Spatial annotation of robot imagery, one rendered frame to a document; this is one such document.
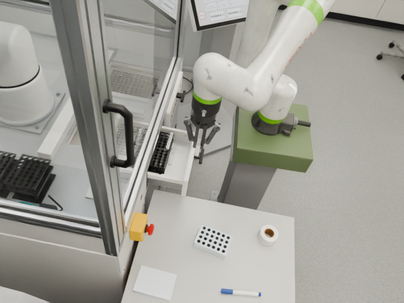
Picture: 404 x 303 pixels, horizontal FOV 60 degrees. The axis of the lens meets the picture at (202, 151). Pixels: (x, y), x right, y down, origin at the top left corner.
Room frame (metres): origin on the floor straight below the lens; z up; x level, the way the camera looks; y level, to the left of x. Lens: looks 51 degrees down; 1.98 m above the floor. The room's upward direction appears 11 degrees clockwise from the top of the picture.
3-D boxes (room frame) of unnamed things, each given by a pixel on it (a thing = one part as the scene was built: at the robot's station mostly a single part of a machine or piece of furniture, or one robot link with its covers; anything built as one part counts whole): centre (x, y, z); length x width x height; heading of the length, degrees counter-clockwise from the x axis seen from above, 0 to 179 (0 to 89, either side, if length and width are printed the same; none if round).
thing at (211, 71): (0.82, 0.01, 1.32); 0.13 x 0.11 x 0.14; 67
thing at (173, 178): (0.86, 0.25, 0.86); 0.40 x 0.26 x 0.06; 90
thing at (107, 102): (0.43, 0.16, 1.45); 0.05 x 0.03 x 0.19; 90
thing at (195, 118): (0.82, 0.02, 1.15); 0.08 x 0.07 x 0.09; 90
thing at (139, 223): (0.53, 0.16, 0.88); 0.07 x 0.05 x 0.07; 0
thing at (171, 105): (1.17, 0.17, 0.87); 0.29 x 0.02 x 0.11; 0
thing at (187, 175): (0.85, 0.04, 0.87); 0.29 x 0.02 x 0.11; 0
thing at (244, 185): (1.15, -0.27, 0.38); 0.30 x 0.30 x 0.76; 3
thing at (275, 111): (1.16, -0.25, 1.02); 0.16 x 0.13 x 0.19; 67
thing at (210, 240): (0.57, -0.10, 0.78); 0.12 x 0.08 x 0.04; 78
